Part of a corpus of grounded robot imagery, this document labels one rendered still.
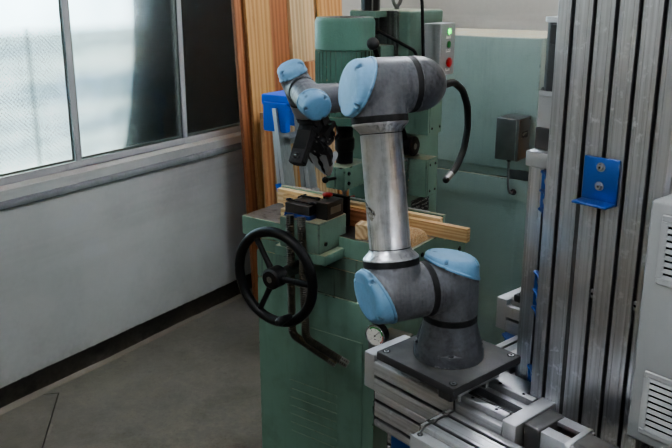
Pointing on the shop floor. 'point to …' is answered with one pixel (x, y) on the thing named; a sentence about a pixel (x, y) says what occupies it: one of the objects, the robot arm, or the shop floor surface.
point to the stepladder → (276, 107)
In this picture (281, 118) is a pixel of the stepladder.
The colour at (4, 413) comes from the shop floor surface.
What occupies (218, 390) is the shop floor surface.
